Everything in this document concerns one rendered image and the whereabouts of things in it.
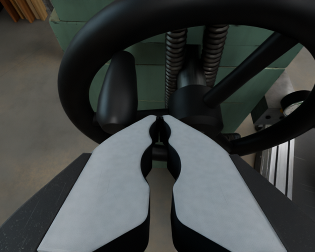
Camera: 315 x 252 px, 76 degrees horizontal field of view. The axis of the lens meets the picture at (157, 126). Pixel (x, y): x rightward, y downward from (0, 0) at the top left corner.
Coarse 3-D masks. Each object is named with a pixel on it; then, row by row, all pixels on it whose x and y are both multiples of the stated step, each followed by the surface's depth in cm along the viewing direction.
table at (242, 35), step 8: (232, 24) 22; (192, 32) 23; (200, 32) 23; (232, 32) 23; (240, 32) 23; (248, 32) 23; (256, 32) 23; (264, 32) 23; (272, 32) 23; (144, 40) 24; (152, 40) 24; (160, 40) 24; (192, 40) 24; (200, 40) 24; (232, 40) 24; (240, 40) 24; (248, 40) 24; (256, 40) 24; (264, 40) 24
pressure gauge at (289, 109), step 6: (300, 90) 41; (306, 90) 41; (288, 96) 42; (294, 96) 41; (300, 96) 40; (306, 96) 40; (282, 102) 43; (288, 102) 42; (294, 102) 41; (300, 102) 40; (282, 108) 44; (288, 108) 42; (294, 108) 42
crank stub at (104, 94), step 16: (112, 64) 13; (128, 64) 13; (112, 80) 12; (128, 80) 13; (112, 96) 12; (128, 96) 12; (96, 112) 12; (112, 112) 11; (128, 112) 12; (112, 128) 12
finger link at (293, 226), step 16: (240, 160) 8; (256, 176) 7; (256, 192) 7; (272, 192) 7; (272, 208) 6; (288, 208) 6; (272, 224) 6; (288, 224) 6; (304, 224) 6; (288, 240) 5; (304, 240) 5
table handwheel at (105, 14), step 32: (128, 0) 12; (160, 0) 11; (192, 0) 11; (224, 0) 11; (256, 0) 11; (288, 0) 11; (96, 32) 13; (128, 32) 12; (160, 32) 13; (288, 32) 13; (64, 64) 16; (96, 64) 15; (192, 64) 25; (256, 64) 16; (64, 96) 18; (192, 96) 21; (224, 96) 19; (96, 128) 25; (288, 128) 25; (160, 160) 34
